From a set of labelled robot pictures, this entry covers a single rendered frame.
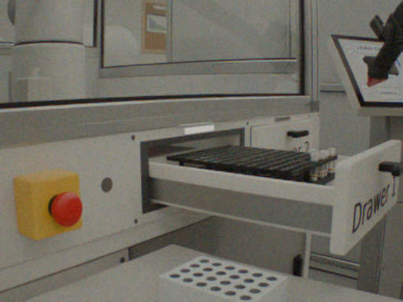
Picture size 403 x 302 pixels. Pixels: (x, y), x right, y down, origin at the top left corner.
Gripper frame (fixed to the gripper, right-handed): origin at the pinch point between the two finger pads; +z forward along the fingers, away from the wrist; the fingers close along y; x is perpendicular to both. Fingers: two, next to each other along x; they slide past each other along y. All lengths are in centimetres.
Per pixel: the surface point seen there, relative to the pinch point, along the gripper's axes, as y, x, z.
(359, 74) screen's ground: 0.3, -6.0, 2.4
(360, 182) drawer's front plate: 46, 55, -47
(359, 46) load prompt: -4.9, -19.2, 2.5
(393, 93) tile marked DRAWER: -9.8, 1.7, 2.4
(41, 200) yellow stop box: 83, 54, -43
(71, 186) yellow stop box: 80, 52, -42
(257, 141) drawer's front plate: 46, 30, -16
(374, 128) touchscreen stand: -13.1, 1.4, 22.6
